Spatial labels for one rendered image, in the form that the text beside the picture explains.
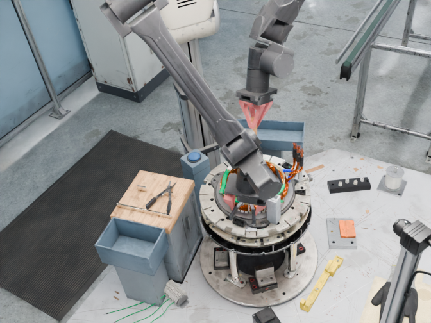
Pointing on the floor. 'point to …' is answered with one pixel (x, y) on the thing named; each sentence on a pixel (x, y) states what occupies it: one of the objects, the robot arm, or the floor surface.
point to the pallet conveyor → (362, 47)
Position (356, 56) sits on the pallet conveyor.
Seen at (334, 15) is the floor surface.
